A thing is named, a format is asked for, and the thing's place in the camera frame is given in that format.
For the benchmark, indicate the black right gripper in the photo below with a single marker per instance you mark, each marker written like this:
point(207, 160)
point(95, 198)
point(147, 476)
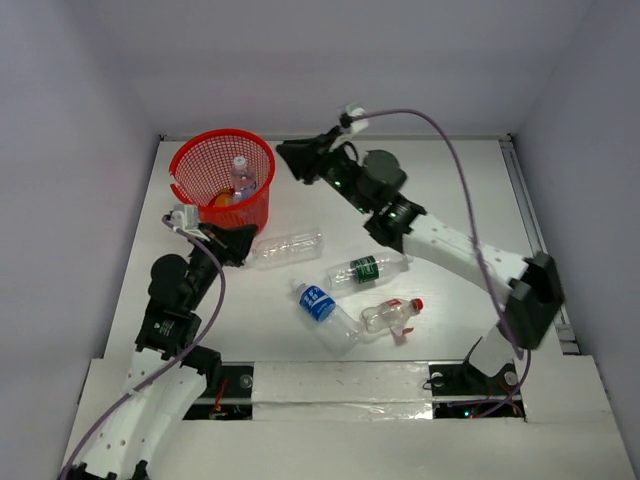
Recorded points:
point(305, 156)

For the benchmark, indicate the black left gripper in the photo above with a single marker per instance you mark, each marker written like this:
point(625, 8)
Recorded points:
point(218, 244)

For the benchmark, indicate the orange juice bottle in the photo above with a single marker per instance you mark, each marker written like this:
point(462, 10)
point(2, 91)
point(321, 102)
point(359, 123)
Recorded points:
point(223, 198)

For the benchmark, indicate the purple label small bottle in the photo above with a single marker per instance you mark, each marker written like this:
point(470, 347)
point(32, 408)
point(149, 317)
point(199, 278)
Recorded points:
point(243, 179)

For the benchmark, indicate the green label clear bottle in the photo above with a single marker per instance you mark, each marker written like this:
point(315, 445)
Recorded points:
point(366, 272)

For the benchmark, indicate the blue label clear bottle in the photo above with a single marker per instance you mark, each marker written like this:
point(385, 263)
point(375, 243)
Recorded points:
point(334, 327)

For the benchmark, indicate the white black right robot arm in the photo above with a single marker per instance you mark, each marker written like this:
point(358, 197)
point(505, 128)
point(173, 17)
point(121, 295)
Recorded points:
point(526, 291)

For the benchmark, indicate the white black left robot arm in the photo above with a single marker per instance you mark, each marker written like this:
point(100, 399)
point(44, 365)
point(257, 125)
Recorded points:
point(169, 367)

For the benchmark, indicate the clear unlabelled plastic bottle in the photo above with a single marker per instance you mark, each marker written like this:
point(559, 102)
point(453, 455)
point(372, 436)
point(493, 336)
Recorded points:
point(287, 249)

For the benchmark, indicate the red mesh plastic basket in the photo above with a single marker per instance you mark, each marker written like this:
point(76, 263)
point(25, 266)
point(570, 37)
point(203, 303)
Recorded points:
point(201, 176)

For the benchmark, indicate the silver foil tape strip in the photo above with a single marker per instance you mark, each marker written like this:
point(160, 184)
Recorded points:
point(340, 391)

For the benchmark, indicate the red cap clear bottle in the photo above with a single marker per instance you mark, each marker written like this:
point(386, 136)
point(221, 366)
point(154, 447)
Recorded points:
point(390, 318)

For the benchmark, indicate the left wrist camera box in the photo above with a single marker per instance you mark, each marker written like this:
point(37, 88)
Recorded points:
point(185, 217)

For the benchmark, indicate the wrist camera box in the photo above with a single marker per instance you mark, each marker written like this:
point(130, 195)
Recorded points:
point(352, 119)
point(185, 217)

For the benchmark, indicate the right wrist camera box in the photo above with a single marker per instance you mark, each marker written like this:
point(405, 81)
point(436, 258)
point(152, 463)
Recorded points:
point(352, 119)

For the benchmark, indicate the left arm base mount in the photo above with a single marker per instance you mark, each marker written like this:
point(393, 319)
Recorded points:
point(230, 400)

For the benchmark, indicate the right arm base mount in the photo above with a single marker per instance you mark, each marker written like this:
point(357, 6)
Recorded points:
point(459, 392)

